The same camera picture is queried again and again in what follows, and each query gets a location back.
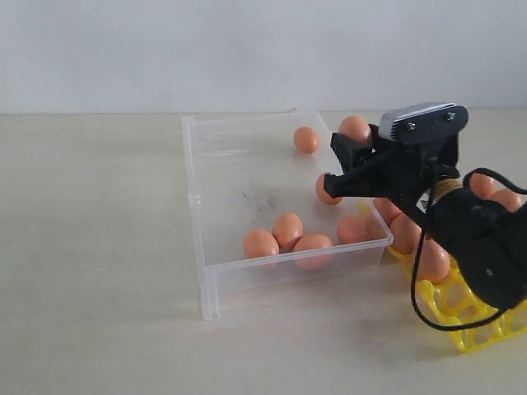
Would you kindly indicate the brown egg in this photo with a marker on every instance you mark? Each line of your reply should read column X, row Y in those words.
column 288, row 229
column 323, row 195
column 352, row 229
column 434, row 263
column 406, row 234
column 260, row 243
column 356, row 128
column 313, row 242
column 306, row 140
column 387, row 210
column 510, row 200
column 482, row 185

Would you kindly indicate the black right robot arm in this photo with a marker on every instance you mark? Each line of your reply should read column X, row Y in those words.
column 486, row 239

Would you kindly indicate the yellow plastic egg tray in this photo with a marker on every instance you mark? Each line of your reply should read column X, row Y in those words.
column 451, row 302

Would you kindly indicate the clear plastic box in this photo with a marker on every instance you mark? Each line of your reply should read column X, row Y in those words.
column 244, row 173

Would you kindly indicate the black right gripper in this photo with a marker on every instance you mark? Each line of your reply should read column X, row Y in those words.
column 406, row 173

